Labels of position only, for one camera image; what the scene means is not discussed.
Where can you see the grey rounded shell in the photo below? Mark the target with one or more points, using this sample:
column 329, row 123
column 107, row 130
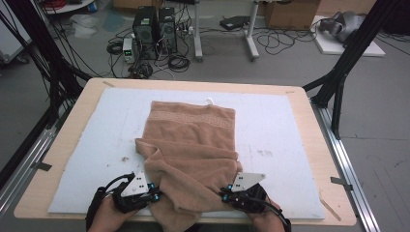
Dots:
column 345, row 24

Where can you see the wooden strip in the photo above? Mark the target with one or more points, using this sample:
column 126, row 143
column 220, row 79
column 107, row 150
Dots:
column 330, row 208

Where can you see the black flat device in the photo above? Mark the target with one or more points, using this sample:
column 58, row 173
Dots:
column 234, row 22

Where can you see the small bench power supply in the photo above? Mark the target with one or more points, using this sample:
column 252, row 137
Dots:
column 129, row 50

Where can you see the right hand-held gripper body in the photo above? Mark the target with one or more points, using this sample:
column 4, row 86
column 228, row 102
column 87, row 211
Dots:
column 246, row 196

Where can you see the white gridded foam mat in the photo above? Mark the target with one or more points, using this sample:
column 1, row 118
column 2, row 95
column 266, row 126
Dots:
column 274, row 129

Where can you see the white floor platform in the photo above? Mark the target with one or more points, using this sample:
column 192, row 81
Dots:
column 361, row 50

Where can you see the black table bracket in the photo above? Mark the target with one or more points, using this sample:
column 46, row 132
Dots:
column 43, row 166
column 341, row 182

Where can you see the black metal frame post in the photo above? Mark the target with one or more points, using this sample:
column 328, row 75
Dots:
column 354, row 48
column 42, row 48

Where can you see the large cardboard box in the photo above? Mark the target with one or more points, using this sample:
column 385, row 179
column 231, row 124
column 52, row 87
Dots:
column 290, row 14

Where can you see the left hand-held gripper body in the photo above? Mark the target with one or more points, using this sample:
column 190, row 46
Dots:
column 133, row 190

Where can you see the white desk frame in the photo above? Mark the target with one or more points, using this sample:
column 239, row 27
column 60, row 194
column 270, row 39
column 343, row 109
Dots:
column 198, row 32

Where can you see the black computer tower with fan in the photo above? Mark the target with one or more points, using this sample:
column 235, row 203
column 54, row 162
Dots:
column 167, row 29

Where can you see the clear plastic sheet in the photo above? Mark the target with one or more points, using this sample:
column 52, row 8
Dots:
column 83, row 25

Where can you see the person's right hand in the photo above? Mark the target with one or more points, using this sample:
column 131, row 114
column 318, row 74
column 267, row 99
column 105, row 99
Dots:
column 269, row 220

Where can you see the white round table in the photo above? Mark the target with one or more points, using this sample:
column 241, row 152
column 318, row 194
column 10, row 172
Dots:
column 67, row 6

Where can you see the person's left hand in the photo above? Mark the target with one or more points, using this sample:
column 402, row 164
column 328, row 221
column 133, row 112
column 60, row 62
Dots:
column 108, row 216

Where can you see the beige terry towel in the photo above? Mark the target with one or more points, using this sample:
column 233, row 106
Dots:
column 190, row 154

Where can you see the aluminium rail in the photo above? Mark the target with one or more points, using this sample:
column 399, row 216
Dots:
column 29, row 161
column 345, row 167

